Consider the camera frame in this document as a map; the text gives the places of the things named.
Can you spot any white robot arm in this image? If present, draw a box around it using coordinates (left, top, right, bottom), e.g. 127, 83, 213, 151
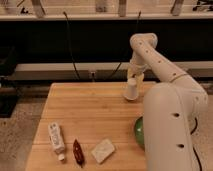
130, 33, 208, 171

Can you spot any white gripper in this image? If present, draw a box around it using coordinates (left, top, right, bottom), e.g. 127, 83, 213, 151
127, 67, 144, 87

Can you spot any black hanging cable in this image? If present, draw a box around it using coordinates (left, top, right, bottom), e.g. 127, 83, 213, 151
105, 10, 142, 81
62, 11, 82, 81

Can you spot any green bowl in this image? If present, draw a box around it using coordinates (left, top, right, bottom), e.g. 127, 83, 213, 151
134, 117, 145, 149

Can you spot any white tube with cap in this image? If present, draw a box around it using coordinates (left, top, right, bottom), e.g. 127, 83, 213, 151
48, 122, 66, 162

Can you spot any right black hanging cable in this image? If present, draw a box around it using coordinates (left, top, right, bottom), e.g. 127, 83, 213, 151
105, 10, 142, 81

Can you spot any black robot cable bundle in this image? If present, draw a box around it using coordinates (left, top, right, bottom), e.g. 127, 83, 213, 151
189, 117, 204, 171

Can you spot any left black hanging cable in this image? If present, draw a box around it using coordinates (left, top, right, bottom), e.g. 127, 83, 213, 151
62, 11, 82, 81

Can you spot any white eraser block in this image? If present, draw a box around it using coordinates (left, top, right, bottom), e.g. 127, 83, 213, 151
91, 139, 115, 164

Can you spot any white ceramic cup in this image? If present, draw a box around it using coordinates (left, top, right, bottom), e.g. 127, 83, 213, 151
124, 78, 138, 101

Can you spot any white wall outlet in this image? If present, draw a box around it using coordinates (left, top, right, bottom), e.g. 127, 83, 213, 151
88, 70, 96, 81

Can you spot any dark red pepper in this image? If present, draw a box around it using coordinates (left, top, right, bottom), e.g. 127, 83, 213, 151
73, 140, 85, 166

